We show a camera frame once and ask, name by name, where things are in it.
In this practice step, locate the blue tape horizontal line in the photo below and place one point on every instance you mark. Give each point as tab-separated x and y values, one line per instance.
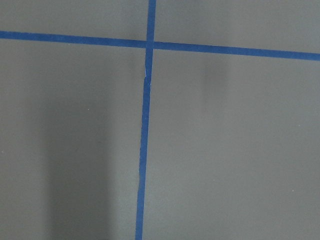
170	46

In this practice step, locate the blue tape vertical line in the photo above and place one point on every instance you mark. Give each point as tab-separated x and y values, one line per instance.
143	151

